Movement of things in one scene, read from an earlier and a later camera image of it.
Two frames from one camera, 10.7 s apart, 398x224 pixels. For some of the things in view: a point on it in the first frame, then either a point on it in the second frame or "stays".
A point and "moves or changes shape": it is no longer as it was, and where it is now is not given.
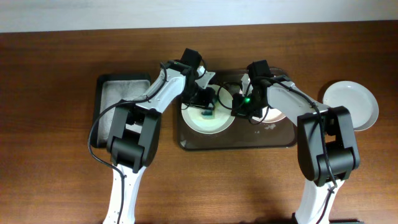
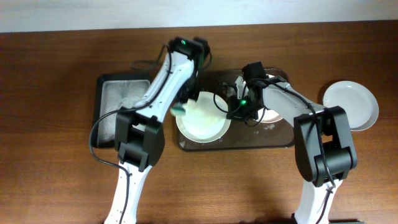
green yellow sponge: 207,114 to 178,110
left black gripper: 203,103 to 188,94
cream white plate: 223,117 moves or changes shape
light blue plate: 357,99 stays
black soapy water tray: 111,89 stays
